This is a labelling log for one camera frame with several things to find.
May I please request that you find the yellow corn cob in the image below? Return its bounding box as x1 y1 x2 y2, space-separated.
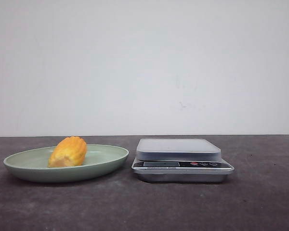
48 136 87 167

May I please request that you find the silver digital kitchen scale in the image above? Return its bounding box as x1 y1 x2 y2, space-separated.
131 138 235 182

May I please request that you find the light green plate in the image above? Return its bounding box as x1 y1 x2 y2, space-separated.
3 144 129 183

